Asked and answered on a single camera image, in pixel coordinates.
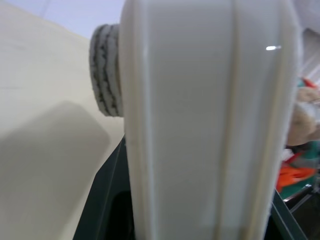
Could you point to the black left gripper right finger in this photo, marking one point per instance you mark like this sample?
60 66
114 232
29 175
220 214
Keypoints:
280 225

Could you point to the white ribbed round roll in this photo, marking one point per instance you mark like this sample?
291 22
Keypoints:
106 72

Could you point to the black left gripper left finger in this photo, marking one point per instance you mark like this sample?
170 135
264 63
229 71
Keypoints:
110 200

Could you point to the aluminium frame rail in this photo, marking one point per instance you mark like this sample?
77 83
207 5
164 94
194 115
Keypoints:
301 201

